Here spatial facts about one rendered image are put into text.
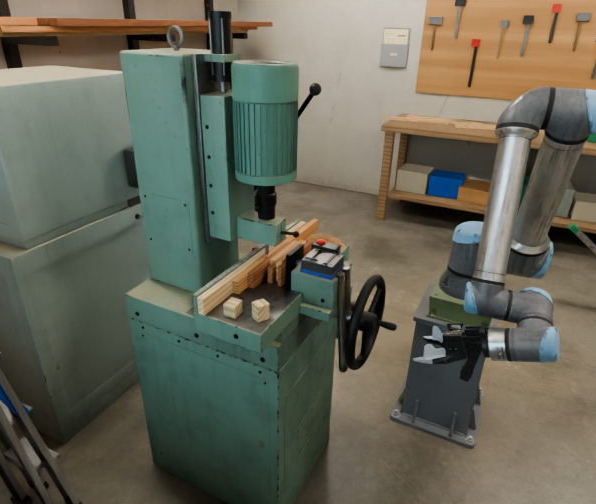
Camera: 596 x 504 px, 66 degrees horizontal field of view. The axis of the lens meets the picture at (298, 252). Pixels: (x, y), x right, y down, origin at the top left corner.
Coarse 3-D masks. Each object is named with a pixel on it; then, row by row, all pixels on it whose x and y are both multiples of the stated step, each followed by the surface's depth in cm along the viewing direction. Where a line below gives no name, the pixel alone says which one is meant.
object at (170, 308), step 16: (240, 256) 175; (144, 288) 153; (160, 288) 153; (176, 288) 153; (128, 304) 151; (144, 304) 147; (160, 304) 144; (176, 304) 145; (192, 304) 145; (144, 320) 150; (160, 320) 146; (176, 320) 142; (192, 320) 139; (304, 320) 140; (320, 320) 153; (192, 336) 142; (208, 336) 138; (288, 336) 131; (304, 336) 143; (240, 352) 134; (256, 352) 131; (272, 352) 128; (288, 352) 134; (272, 368) 131
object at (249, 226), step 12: (240, 216) 140; (252, 216) 140; (276, 216) 140; (240, 228) 140; (252, 228) 138; (264, 228) 136; (276, 228) 135; (252, 240) 140; (264, 240) 138; (276, 240) 137
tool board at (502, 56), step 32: (448, 0) 381; (480, 0) 371; (512, 0) 362; (544, 0) 353; (576, 0) 344; (448, 32) 390; (480, 32) 380; (512, 32) 370; (544, 32) 361; (576, 32) 352; (448, 64) 400; (480, 64) 389; (512, 64) 378; (544, 64) 369; (576, 64) 360; (480, 96) 398; (512, 96) 387
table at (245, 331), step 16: (256, 288) 135; (272, 288) 135; (288, 288) 135; (272, 304) 127; (288, 304) 128; (304, 304) 133; (336, 304) 134; (208, 320) 122; (224, 320) 120; (240, 320) 120; (272, 320) 121; (288, 320) 129; (224, 336) 121; (240, 336) 119; (256, 336) 116; (272, 336) 121
